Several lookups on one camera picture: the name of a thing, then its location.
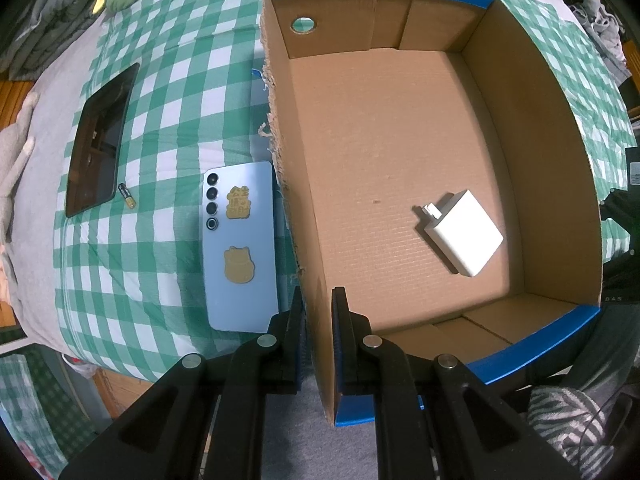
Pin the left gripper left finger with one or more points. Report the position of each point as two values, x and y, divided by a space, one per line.
285 359

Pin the blue cardboard box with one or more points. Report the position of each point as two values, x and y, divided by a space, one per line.
381 106

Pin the green checkered cloth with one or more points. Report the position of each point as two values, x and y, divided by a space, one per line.
128 287

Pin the black tablet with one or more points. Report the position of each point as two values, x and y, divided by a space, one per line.
91 180

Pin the striped fuzzy garment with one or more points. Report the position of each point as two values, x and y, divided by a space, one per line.
572 418

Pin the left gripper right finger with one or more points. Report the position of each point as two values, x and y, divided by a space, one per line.
353 365

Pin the folded grey blanket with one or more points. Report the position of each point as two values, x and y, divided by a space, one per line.
34 33

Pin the grey bed sheet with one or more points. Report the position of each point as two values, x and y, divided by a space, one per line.
28 258

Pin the light blue smartphone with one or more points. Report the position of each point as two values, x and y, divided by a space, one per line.
238 252

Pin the white square charger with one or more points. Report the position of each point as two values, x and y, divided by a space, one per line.
461 229

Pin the grey trouser leg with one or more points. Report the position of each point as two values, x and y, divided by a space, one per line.
598 357

